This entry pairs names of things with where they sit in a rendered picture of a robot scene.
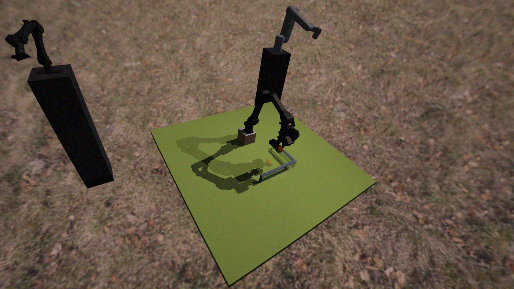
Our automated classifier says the clear low corner wall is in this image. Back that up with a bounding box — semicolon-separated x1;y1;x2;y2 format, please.
261;151;296;182

